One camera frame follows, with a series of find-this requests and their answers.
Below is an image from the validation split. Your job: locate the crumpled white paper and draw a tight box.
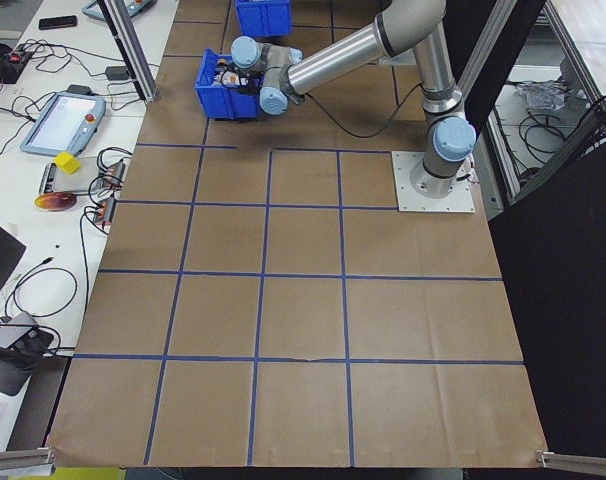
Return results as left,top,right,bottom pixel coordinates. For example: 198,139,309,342
515,79,567,114

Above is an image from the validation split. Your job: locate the yellow cube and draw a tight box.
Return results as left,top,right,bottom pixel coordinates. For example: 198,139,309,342
52,152,80,175

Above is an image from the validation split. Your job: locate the black frame cover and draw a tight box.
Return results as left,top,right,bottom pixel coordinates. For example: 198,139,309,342
452,0,606,454

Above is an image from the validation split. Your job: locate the aluminium frame bar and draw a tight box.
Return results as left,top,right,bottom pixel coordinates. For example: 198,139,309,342
542,0,604,101
455,0,519,89
485,107,524,206

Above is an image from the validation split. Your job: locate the aluminium frame rail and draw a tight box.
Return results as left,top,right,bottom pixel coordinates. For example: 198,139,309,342
534,448,606,476
0,446,58,477

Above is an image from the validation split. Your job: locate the gray blue teach pendant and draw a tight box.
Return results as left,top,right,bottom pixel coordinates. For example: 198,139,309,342
19,91,108,159
81,0,159,21

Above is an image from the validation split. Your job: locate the silver box device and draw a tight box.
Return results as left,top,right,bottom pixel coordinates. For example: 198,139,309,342
38,162,59,195

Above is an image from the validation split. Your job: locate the aluminium profile post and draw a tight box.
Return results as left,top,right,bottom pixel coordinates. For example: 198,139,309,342
96,0,160,104

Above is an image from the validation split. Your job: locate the blue plastic capacitor bin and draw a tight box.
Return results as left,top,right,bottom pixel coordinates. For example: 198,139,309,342
234,0,294,40

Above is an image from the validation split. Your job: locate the black smartphone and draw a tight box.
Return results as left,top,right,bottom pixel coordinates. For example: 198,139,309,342
37,14,79,31

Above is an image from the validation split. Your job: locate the blue plastic button bin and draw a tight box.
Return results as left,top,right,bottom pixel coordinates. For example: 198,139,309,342
194,47,264,122

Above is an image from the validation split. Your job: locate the black electronics with red wires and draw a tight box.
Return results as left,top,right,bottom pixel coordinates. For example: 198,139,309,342
0,42,33,85

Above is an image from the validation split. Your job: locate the gray desk device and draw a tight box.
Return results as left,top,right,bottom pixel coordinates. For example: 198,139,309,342
0,312,54,361

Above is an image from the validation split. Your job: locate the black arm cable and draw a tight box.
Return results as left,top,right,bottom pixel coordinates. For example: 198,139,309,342
300,82,427,139

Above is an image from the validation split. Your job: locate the dark gray stand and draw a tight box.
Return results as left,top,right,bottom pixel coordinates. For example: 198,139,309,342
0,349,34,399

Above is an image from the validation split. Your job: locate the white square base plate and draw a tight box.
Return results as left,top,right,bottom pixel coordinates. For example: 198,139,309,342
391,149,478,215

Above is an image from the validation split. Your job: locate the orange round disc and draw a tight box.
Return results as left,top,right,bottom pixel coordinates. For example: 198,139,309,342
34,193,78,214

